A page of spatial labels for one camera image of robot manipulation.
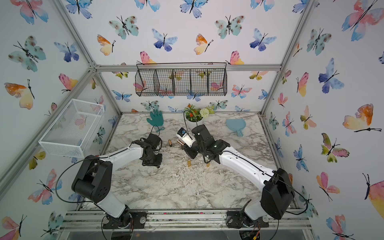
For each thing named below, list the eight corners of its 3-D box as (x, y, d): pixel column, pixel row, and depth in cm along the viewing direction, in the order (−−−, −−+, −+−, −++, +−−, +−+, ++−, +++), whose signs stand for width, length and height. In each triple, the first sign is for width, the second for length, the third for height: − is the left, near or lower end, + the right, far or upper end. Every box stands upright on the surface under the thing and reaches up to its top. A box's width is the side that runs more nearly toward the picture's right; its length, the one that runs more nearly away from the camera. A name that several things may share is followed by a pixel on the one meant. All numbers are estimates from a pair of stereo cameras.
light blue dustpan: (228, 136, 109) (229, 134, 107) (226, 121, 119) (226, 118, 116) (248, 136, 109) (249, 134, 107) (244, 121, 118) (244, 118, 116)
